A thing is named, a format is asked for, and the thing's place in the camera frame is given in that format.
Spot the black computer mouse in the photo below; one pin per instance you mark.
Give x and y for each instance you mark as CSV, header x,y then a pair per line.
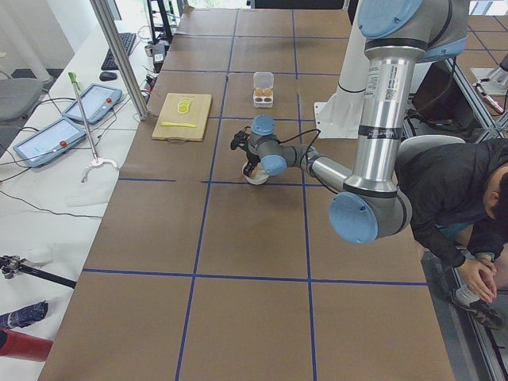
x,y
107,76

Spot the silver reacher grabber stick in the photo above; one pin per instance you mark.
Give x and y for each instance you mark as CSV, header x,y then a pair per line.
x,y
97,161

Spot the upper teach pendant tablet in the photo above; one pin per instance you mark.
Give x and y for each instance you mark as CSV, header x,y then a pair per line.
x,y
97,99

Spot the folded dark blue umbrella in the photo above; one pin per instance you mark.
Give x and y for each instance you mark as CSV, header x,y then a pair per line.
x,y
25,316

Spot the black tripod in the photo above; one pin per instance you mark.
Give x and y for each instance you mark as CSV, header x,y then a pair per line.
x,y
11,266

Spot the white round bowl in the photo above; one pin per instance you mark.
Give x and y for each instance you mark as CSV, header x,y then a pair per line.
x,y
258,175

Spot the yellow lemon slices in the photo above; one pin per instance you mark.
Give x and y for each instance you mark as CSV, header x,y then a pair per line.
x,y
184,105

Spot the clear plastic egg box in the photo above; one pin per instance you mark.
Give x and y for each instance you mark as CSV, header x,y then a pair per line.
x,y
263,80

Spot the lower teach pendant tablet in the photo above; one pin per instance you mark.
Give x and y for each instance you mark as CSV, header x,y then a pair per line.
x,y
46,145

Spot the grey brown shoe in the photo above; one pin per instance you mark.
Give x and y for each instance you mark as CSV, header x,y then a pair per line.
x,y
481,311

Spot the teach pendant tablet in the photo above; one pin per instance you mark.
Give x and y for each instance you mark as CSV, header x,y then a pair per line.
x,y
97,99
46,145

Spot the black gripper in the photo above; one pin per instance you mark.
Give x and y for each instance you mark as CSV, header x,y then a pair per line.
x,y
252,159

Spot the aluminium frame post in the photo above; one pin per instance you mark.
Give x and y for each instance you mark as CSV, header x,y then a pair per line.
x,y
109,29

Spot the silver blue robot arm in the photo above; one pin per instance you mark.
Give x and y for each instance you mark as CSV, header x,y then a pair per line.
x,y
390,37

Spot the yellow plastic knife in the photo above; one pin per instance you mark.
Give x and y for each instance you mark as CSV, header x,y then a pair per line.
x,y
178,124

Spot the white chair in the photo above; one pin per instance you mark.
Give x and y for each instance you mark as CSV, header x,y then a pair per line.
x,y
412,146

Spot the person's clasped hands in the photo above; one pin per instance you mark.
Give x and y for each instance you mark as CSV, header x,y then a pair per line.
x,y
479,276

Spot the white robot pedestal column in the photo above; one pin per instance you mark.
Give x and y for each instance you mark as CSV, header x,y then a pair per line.
x,y
339,117

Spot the person in black jacket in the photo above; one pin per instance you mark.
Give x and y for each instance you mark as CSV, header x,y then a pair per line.
x,y
445,186

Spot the wooden cutting board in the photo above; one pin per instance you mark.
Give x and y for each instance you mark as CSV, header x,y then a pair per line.
x,y
199,113

